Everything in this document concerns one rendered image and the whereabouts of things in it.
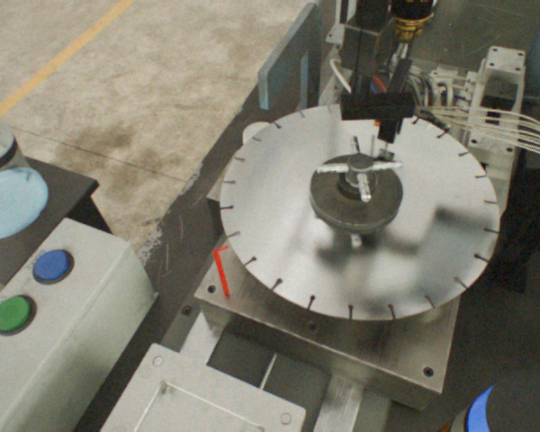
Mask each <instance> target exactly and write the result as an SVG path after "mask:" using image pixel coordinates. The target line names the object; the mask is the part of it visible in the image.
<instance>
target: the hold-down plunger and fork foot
mask: <svg viewBox="0 0 540 432"><path fill-rule="evenodd" d="M371 82H372V77H371V76H365V75H360V74H357V73H355V72H353V73H352V80H351V87H350V94H342V95H341V101H340V111H341V116H340V117H341V121H342V122H343V121H366V120H380V125H379V130H378V134H377V139H378V140H381V141H384V142H386V143H389V144H392V145H393V143H394V141H395V137H396V133H397V131H398V135H400V134H401V127H402V124H403V121H404V119H411V118H413V114H414V112H415V108H416V104H415V101H414V97H413V94H412V92H398V93H376V94H369V93H370V87H371Z"/></svg>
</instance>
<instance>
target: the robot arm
mask: <svg viewBox="0 0 540 432"><path fill-rule="evenodd" d="M47 200H48V187H47V185H46V183H45V181H44V180H43V179H42V176H41V174H40V173H39V172H36V171H35V170H33V169H31V168H30V166H29V165H28V163H27V162H26V160H25V158H24V156H23V153H22V151H21V149H20V147H19V145H18V142H17V140H16V138H15V136H14V133H13V132H12V130H11V128H10V127H9V126H8V125H7V124H5V123H4V122H2V121H0V240H1V239H6V238H8V237H11V236H12V235H14V234H15V233H17V232H19V231H21V230H23V229H24V228H26V227H27V226H29V225H30V224H31V223H32V222H34V221H35V220H36V219H37V218H38V216H39V215H40V211H41V210H42V209H43V208H44V207H45V205H46V202H47Z"/></svg>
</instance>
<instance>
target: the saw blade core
mask: <svg viewBox="0 0 540 432"><path fill-rule="evenodd" d="M329 107H330V110H331V111H332V112H329V108H328V106H327V105H325V106H319V107H314V108H310V109H306V110H303V111H301V114H302V115H303V117H305V118H302V116H301V114H300V113H299V112H295V113H292V114H290V115H287V116H285V117H283V118H281V119H279V120H277V121H275V122H274V123H275V124H276V125H277V126H278V127H281V128H280V129H278V128H277V126H276V125H274V124H273V123H271V124H269V125H267V126H266V127H264V128H263V129H262V130H260V131H259V132H258V133H256V134H255V135H254V136H253V137H251V138H252V139H249V140H248V141H247V142H246V143H245V144H244V145H243V146H242V148H241V149H240V150H239V151H238V153H237V154H236V155H235V157H234V158H235V159H232V161H231V162H230V164H229V167H228V169H227V171H226V174H225V176H224V182H229V183H223V185H222V189H221V196H220V208H221V209H223V210H221V217H222V222H223V226H224V229H225V235H226V237H227V238H228V237H230V236H232V235H235V234H236V233H240V234H239V235H238V236H233V237H230V238H228V242H229V244H230V246H231V248H232V250H233V251H234V253H235V255H236V256H237V258H238V260H239V261H240V262H241V264H242V265H243V266H244V265H245V264H247V263H248V262H250V261H251V259H252V258H256V261H252V262H251V263H249V264H248V265H246V266H245V268H246V269H247V270H248V271H249V272H250V273H251V274H252V275H253V276H254V277H255V278H256V279H257V280H258V281H259V282H260V283H261V284H262V285H263V286H265V287H266V288H267V289H269V290H270V291H271V290H272V289H273V288H274V287H275V285H276V284H277V281H278V280H281V281H282V283H280V284H278V285H277V287H276V288H275V289H274V290H273V293H275V294H278V295H280V296H282V297H283V298H285V299H286V300H288V301H290V302H293V303H295V304H297V305H299V306H302V307H303V308H306V309H308V306H309V304H310V301H311V296H315V298H316V299H315V300H313V302H312V305H311V306H310V310H311V311H316V312H318V313H321V314H325V315H329V316H332V317H337V318H341V319H348V317H349V308H348V307H347V306H348V305H352V306H353V307H354V308H353V309H352V320H392V314H391V310H390V309H389V308H388V306H387V305H389V304H390V305H392V307H393V308H392V311H393V314H394V317H395V319H399V318H405V317H408V316H412V315H416V314H420V313H422V312H425V311H429V310H432V309H433V307H432V305H431V304H430V303H429V302H428V300H426V299H425V298H424V296H428V297H429V300H430V301H431V303H432V304H433V305H434V306H435V308H436V307H438V306H440V305H444V304H446V303H448V302H450V301H451V300H452V299H454V298H455V297H457V296H458V295H460V294H461V293H463V292H464V291H465V290H466V289H465V288H464V287H463V285H464V286H465V287H466V288H467V289H468V288H469V287H470V286H471V285H472V284H473V283H474V282H475V281H476V280H477V279H478V277H479V276H480V275H481V272H482V271H483V269H484V268H485V266H486V265H487V264H488V263H486V262H489V260H490V258H491V255H492V253H493V251H494V248H495V246H496V243H497V239H498V235H499V234H497V233H498V232H499V227H500V215H499V207H498V205H497V204H493V203H497V198H496V195H495V193H494V190H493V187H492V185H491V182H490V180H489V178H488V177H487V176H486V173H485V172H484V171H483V170H482V168H481V166H480V164H479V162H478V161H477V160H476V159H475V157H474V156H473V155H472V154H471V153H470V154H467V153H469V151H468V150H467V149H466V148H465V147H464V146H463V145H462V144H461V143H459V142H458V141H457V140H456V139H454V138H453V137H451V136H450V135H449V134H446V135H444V136H443V137H442V138H441V139H439V138H438V137H440V136H442V135H443V134H445V132H444V131H442V130H440V129H439V128H438V127H436V126H434V127H433V128H432V129H431V130H429V131H426V130H425V128H426V127H427V126H428V125H429V124H430V123H429V122H426V121H423V120H421V119H418V121H417V122H416V124H415V125H413V124H412V123H414V122H415V121H416V119H417V117H415V116H413V118H411V119H404V121H403V124H402V127H401V131H400V135H397V137H396V139H395V141H394V143H393V145H392V144H389V143H386V142H384V141H381V140H378V139H377V134H378V130H379V125H380V120H366V121H341V117H340V116H341V111H340V104H332V105H330V106H329ZM351 136H357V139H358V144H359V148H360V152H361V153H362V154H366V155H367V156H369V157H370V158H375V159H377V160H380V161H395V160H400V161H402V164H403V166H402V169H393V171H394V172H395V173H396V174H397V175H398V176H399V178H400V180H401V182H402V186H403V198H402V202H401V205H400V208H399V210H398V211H397V213H396V214H395V215H394V216H393V217H392V218H391V219H390V220H389V221H387V222H385V223H384V224H383V225H380V226H378V227H375V228H371V229H346V228H342V227H339V226H337V225H336V224H334V223H332V222H330V221H328V220H326V219H325V218H324V217H322V216H321V215H320V214H319V213H318V212H317V210H316V209H315V207H314V206H313V204H312V202H311V197H310V183H311V178H312V176H313V174H314V172H315V171H316V170H317V167H318V165H322V164H323V163H325V162H326V161H328V160H330V159H332V158H336V157H338V156H344V155H352V152H351V148H350V143H349V138H350V137H351ZM255 140H256V141H255ZM257 141H259V142H260V143H257ZM464 154H467V155H464ZM459 155H464V156H463V157H459ZM236 159H238V160H236ZM240 160H244V162H240ZM476 176H478V177H479V176H484V177H479V179H478V178H475V177H476ZM231 182H235V184H231ZM483 202H486V203H488V204H485V203H483ZM229 207H233V208H232V209H225V208H229ZM483 229H487V230H489V231H484V230H483ZM491 231H493V232H491ZM494 232H496V233H494ZM474 255H477V256H479V258H476V257H475V256H474ZM481 259H482V260H484V261H486V262H484V261H482V260H481ZM454 278H457V279H458V280H459V282H460V283H461V284H459V283H458V282H456V281H455V280H454Z"/></svg>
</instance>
